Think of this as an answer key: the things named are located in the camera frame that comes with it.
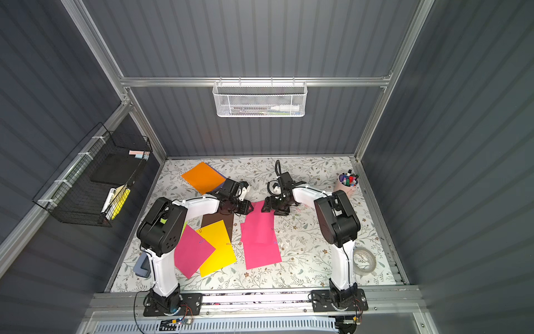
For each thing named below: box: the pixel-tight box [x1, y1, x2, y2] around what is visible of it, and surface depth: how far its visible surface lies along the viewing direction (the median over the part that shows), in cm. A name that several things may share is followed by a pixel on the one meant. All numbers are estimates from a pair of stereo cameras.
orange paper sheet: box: [180, 162, 226, 195], surface depth 115 cm
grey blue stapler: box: [132, 251, 151, 279], surface depth 81 cm
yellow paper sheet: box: [195, 219, 237, 278], surface depth 90 cm
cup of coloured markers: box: [333, 169, 360, 198], surface depth 96 cm
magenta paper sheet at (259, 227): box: [240, 200, 278, 245], surface depth 94 cm
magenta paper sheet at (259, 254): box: [240, 233, 283, 270], surface depth 88 cm
